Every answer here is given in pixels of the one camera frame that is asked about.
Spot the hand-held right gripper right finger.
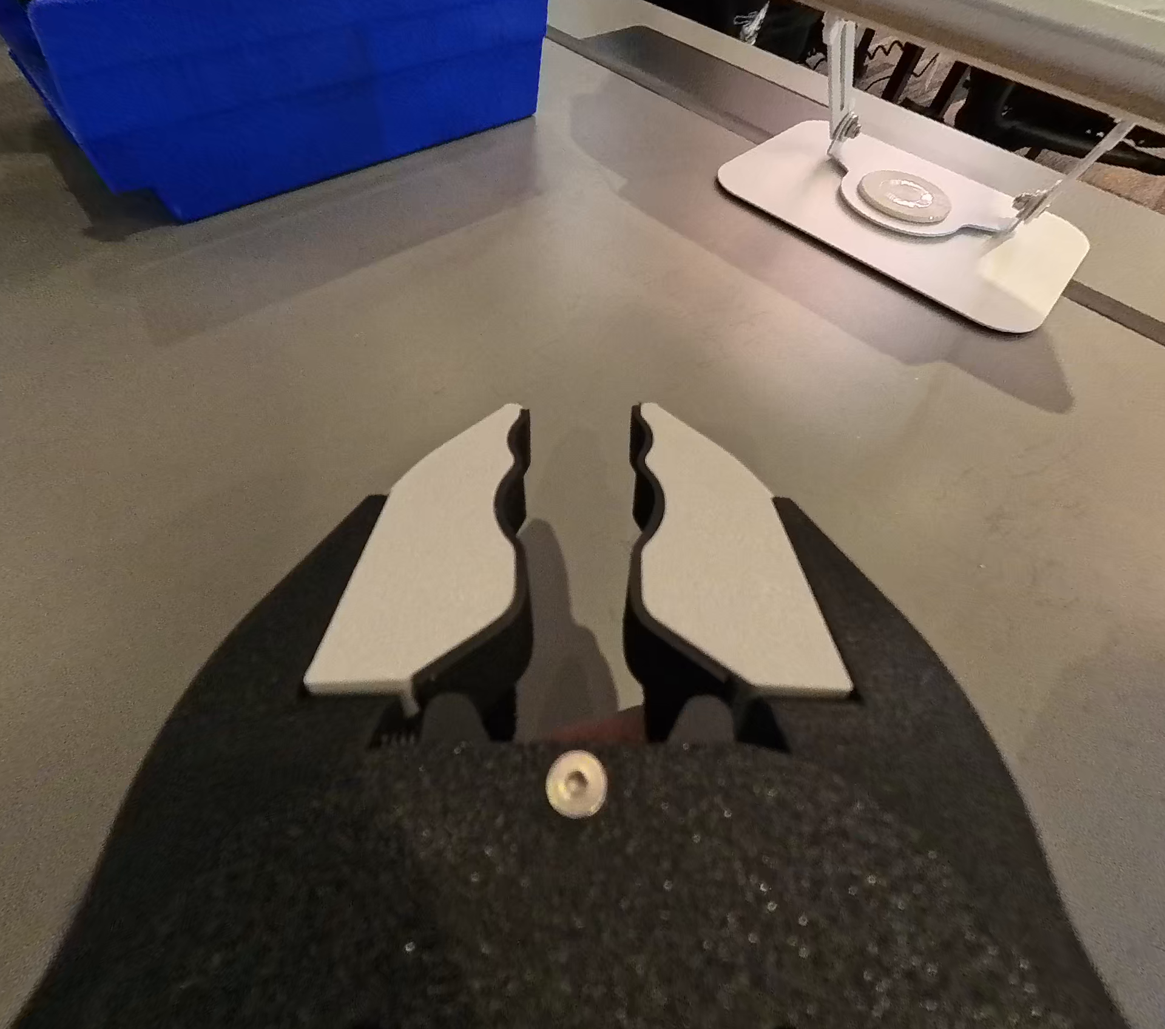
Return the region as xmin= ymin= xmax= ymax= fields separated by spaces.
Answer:
xmin=623 ymin=401 xmax=857 ymax=725

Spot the blue plastic bin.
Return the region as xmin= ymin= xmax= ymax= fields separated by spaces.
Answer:
xmin=0 ymin=0 xmax=561 ymax=222

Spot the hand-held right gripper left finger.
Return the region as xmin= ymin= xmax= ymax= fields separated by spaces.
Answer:
xmin=303 ymin=403 xmax=533 ymax=721

